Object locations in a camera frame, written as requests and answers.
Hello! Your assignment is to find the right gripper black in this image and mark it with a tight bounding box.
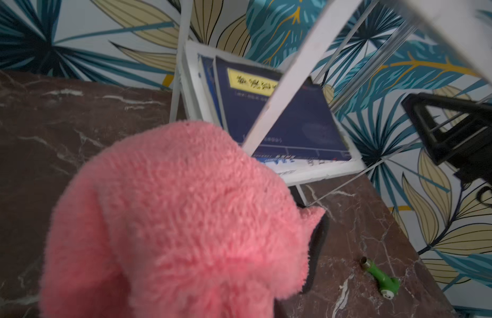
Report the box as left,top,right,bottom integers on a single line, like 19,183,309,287
401,93,492,209

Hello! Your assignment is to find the white two-tier bookshelf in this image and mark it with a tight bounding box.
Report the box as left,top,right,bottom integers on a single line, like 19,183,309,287
168,0,492,207

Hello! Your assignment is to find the pink fluffy cloth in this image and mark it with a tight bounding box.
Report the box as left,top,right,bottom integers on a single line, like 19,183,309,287
39,121,325,317

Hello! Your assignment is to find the white book with Chinese title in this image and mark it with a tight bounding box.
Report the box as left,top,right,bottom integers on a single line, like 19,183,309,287
177,40,366,186

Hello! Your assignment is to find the green plastic nozzle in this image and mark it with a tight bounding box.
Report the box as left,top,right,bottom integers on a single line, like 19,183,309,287
360,257,401,300

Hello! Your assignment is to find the dark blue book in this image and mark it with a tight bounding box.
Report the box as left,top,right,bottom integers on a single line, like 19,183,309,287
199,56,352,161

